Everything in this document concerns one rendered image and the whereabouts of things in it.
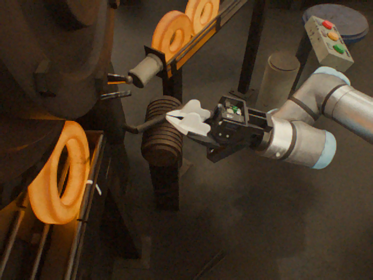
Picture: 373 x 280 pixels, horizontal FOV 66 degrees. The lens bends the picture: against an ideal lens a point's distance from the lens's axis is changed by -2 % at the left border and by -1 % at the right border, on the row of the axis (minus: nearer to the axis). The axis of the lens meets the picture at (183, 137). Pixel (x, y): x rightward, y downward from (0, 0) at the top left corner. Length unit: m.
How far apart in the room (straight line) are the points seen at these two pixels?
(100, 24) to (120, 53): 1.71
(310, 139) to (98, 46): 0.47
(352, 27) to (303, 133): 1.10
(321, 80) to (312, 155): 0.21
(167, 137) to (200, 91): 0.93
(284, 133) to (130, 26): 1.87
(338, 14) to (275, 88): 0.70
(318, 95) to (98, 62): 0.57
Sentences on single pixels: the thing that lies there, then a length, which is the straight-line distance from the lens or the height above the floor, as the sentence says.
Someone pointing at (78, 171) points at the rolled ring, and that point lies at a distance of 0.63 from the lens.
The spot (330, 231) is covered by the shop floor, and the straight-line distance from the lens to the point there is 1.43.
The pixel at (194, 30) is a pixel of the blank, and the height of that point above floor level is 0.70.
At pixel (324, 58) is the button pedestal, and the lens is 1.13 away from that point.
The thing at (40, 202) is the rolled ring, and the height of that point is 0.80.
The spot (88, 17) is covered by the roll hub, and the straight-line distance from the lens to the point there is 0.30.
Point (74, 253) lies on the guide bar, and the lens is 0.55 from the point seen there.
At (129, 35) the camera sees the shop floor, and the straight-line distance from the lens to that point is 2.26.
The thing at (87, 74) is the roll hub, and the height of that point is 1.02.
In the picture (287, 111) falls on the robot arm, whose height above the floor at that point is 0.67.
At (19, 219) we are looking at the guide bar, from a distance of 0.55.
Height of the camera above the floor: 1.21
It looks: 53 degrees down
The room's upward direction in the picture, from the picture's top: straight up
